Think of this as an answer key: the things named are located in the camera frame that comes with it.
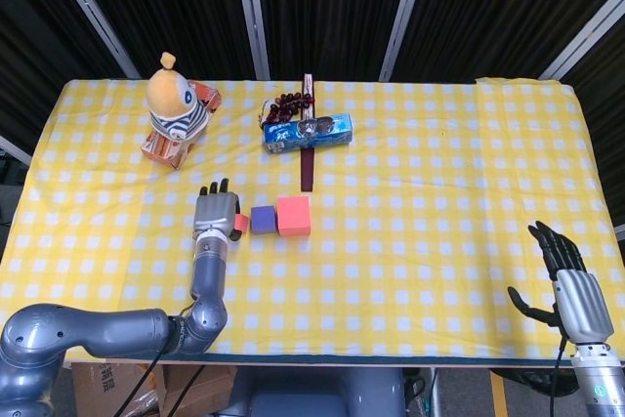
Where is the yellow white checkered tablecloth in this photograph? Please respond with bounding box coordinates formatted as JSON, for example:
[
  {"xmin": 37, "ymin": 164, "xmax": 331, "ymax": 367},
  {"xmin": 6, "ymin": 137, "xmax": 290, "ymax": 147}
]
[{"xmin": 0, "ymin": 77, "xmax": 625, "ymax": 357}]

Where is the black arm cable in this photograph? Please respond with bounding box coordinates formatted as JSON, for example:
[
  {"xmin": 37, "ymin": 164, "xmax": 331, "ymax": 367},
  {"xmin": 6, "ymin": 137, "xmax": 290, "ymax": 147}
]
[
  {"xmin": 116, "ymin": 351, "xmax": 163, "ymax": 417},
  {"xmin": 551, "ymin": 336, "xmax": 568, "ymax": 397}
]

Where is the large red foam cube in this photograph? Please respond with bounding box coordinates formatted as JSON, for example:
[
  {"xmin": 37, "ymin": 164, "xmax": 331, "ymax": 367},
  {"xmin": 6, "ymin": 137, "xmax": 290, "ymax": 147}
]
[{"xmin": 275, "ymin": 194, "xmax": 313, "ymax": 236}]

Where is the orange cardboard snack box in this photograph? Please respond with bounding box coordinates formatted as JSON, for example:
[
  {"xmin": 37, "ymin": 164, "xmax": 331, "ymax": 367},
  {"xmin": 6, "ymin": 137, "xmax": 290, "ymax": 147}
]
[{"xmin": 141, "ymin": 79, "xmax": 222, "ymax": 171}]

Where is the blue cookie package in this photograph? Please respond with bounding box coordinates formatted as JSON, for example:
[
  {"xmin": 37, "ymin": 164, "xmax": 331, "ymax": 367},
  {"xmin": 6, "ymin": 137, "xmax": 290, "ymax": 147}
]
[{"xmin": 262, "ymin": 112, "xmax": 354, "ymax": 154}]

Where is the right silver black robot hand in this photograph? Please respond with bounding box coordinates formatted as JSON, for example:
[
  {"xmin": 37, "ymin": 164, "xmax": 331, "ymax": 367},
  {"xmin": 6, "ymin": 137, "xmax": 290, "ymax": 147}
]
[{"xmin": 507, "ymin": 220, "xmax": 615, "ymax": 343}]

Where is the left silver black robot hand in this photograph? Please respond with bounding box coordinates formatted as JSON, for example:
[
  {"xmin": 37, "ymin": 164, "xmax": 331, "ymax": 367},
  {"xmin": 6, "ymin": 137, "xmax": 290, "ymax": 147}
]
[{"xmin": 193, "ymin": 176, "xmax": 244, "ymax": 242}]

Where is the grey robot base column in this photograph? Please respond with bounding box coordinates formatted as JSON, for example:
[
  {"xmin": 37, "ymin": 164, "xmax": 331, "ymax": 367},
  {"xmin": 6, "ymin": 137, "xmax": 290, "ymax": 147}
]
[{"xmin": 236, "ymin": 366, "xmax": 406, "ymax": 417}]

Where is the yellow plush toy striped shirt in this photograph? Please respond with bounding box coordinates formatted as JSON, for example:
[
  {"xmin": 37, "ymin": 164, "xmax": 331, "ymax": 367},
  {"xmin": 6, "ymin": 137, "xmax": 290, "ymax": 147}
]
[{"xmin": 147, "ymin": 51, "xmax": 210, "ymax": 141}]

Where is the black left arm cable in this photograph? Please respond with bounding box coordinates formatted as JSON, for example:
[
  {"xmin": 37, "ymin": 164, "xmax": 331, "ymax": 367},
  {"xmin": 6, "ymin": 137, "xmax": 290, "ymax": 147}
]
[{"xmin": 116, "ymin": 351, "xmax": 163, "ymax": 417}]

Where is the brown cardboard box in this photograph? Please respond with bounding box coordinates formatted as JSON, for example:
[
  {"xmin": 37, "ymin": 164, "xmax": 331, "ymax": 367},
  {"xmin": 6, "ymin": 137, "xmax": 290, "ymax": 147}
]
[{"xmin": 71, "ymin": 362, "xmax": 238, "ymax": 417}]

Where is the dark red flat strip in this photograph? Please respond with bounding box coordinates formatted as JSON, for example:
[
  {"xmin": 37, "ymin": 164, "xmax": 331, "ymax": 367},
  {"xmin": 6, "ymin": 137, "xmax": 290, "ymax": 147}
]
[{"xmin": 300, "ymin": 73, "xmax": 316, "ymax": 192}]

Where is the medium purple foam cube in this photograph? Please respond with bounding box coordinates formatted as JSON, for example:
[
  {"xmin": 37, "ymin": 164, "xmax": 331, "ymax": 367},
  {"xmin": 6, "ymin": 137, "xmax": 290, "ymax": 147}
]
[{"xmin": 250, "ymin": 205, "xmax": 278, "ymax": 235}]

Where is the silver aluminium frame post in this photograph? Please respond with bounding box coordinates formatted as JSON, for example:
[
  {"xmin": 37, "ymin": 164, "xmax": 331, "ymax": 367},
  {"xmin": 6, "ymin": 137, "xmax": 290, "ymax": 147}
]
[
  {"xmin": 231, "ymin": 0, "xmax": 271, "ymax": 81},
  {"xmin": 0, "ymin": 135, "xmax": 33, "ymax": 167},
  {"xmin": 42, "ymin": 0, "xmax": 142, "ymax": 80},
  {"xmin": 378, "ymin": 0, "xmax": 434, "ymax": 82},
  {"xmin": 538, "ymin": 0, "xmax": 625, "ymax": 81}
]

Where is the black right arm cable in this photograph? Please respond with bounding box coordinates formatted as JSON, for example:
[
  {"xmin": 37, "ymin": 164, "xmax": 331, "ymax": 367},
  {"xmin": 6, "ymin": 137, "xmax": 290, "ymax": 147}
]
[{"xmin": 551, "ymin": 336, "xmax": 568, "ymax": 397}]

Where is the black floor cable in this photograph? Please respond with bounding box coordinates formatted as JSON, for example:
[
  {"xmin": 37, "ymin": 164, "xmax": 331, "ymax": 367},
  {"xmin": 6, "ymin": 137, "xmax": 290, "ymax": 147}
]
[{"xmin": 165, "ymin": 365, "xmax": 206, "ymax": 416}]

